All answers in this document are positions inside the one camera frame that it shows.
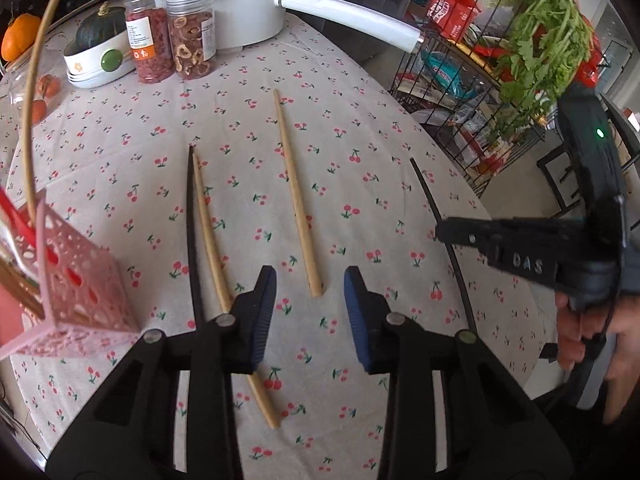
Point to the wooden chopstick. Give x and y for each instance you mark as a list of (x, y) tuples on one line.
[(15, 280), (25, 302), (212, 240), (297, 200), (31, 110)]

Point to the grey refrigerator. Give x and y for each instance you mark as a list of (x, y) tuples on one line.
[(365, 35)]

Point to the red plastic spoon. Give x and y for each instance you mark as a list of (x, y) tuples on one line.
[(17, 215)]

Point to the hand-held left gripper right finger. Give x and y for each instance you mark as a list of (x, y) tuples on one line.
[(356, 325)]

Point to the green leafy herbs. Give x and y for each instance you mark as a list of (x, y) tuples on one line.
[(540, 35)]

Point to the white electric pot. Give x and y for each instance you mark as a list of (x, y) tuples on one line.
[(240, 5)]

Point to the jar of red dried berries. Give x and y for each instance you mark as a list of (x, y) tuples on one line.
[(150, 45)]

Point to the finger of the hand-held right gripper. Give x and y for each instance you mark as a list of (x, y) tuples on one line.
[(465, 232)]

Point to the glass jar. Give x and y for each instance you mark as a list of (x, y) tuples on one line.
[(15, 85)]

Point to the green pumpkin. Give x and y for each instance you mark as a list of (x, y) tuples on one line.
[(102, 27)]

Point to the jar of dried fruit slices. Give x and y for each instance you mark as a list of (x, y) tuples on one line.
[(192, 40)]

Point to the red snack packet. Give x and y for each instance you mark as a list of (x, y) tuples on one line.
[(452, 12)]

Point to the pink perforated utensil holder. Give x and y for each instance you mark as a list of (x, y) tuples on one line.
[(85, 300)]

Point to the black chopstick with gold band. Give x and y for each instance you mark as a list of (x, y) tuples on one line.
[(192, 240), (425, 190)]

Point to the white bowl with green dot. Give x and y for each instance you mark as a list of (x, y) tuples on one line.
[(90, 67)]

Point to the person's right hand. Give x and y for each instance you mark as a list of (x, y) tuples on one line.
[(569, 330)]

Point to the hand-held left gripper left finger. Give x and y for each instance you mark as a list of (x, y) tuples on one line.
[(262, 320)]

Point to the small orange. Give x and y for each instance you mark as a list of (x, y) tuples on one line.
[(49, 86), (38, 111)]

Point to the blue white packet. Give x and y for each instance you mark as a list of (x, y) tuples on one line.
[(450, 75)]

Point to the paper-wrapped disposable chopsticks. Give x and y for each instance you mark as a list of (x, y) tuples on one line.
[(12, 252)]

